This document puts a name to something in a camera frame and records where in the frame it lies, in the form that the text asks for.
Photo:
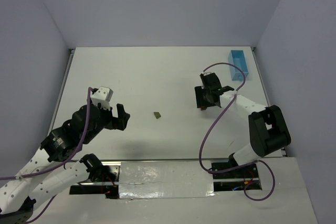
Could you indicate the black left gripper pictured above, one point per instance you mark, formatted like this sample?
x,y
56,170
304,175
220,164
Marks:
x,y
114,120

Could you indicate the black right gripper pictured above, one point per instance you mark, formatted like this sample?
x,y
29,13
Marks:
x,y
200,97

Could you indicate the green wood triangle block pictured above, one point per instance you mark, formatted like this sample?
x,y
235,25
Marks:
x,y
157,115

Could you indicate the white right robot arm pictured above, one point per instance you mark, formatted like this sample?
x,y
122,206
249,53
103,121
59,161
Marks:
x,y
268,131

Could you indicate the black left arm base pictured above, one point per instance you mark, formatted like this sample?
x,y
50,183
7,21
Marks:
x,y
107,184

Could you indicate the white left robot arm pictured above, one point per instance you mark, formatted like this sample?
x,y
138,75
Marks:
x,y
32,186

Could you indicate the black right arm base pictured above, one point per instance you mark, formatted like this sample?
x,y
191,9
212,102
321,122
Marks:
x,y
236,180

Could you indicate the blue plastic box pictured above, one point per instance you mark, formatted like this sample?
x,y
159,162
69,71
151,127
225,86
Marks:
x,y
237,58

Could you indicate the silver reflective tape sheet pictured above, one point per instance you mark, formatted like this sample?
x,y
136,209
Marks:
x,y
164,179

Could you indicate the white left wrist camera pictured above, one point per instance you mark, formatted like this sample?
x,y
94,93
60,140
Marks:
x,y
101,97

